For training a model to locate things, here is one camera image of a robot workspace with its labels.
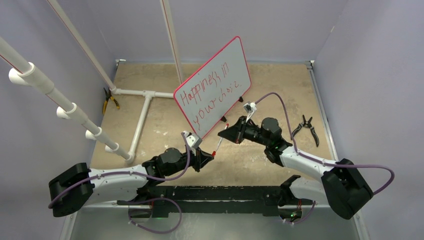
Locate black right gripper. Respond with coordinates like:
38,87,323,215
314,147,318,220
219,115,271,147

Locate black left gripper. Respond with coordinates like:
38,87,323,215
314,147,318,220
164,145,213,177

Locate red whiteboard marker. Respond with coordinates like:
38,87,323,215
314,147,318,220
215,123,229,153

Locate red framed whiteboard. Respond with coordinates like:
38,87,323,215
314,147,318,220
173,36,252,138

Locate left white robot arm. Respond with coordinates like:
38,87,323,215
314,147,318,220
48,147,215,218

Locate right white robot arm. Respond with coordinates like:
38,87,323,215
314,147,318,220
217,116,374,220

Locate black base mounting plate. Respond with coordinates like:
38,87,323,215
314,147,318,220
146,186,287,217

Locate black spring clamp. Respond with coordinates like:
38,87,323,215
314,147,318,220
292,114,320,147

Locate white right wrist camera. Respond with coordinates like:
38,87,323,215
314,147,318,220
243,101,257,122

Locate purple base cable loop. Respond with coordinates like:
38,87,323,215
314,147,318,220
127,197,183,235

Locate yellow handled pliers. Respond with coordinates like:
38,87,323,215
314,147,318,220
102,88,121,115

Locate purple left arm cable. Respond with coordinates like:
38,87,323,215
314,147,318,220
48,132,192,210

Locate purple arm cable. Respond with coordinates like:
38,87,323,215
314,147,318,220
48,132,192,210
254,92,396,196

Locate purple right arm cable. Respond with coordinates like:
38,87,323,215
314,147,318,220
254,92,396,196

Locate white pvc pipe frame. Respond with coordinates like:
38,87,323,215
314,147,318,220
0,0,171,165

